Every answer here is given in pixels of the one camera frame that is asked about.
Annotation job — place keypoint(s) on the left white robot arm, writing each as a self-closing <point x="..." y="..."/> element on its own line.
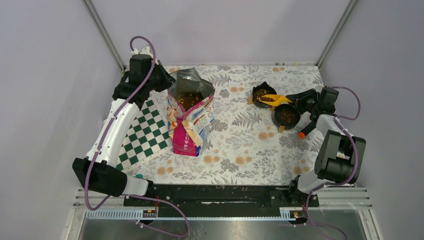
<point x="97" y="171"/>

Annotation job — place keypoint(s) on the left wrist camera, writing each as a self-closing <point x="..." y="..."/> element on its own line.
<point x="144" y="51"/>

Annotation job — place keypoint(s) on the black pet bowl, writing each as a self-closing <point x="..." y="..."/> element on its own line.
<point x="258" y="95"/>
<point x="285" y="117"/>

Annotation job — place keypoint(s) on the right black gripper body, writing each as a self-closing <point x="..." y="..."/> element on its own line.
<point x="303" y="107"/>

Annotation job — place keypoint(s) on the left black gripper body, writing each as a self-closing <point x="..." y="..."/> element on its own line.
<point x="151" y="80"/>

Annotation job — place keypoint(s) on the yellow plastic scoop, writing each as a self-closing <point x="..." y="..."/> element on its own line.
<point x="274" y="100"/>

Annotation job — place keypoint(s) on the pink blue pet food bag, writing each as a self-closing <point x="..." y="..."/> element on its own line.
<point x="190" y="111"/>

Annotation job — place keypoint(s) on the teal small block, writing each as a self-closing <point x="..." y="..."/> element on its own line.
<point x="139" y="176"/>

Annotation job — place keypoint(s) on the black marker orange tip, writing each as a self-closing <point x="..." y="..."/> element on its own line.
<point x="307" y="129"/>

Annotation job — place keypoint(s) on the floral table mat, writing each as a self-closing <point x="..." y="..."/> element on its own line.
<point x="244" y="146"/>

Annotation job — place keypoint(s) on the green white chessboard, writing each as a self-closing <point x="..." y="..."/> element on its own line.
<point x="146" y="137"/>

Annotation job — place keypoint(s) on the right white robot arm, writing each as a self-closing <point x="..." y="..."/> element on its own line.
<point x="341" y="153"/>

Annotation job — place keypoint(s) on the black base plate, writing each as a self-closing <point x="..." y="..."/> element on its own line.
<point x="220" y="201"/>

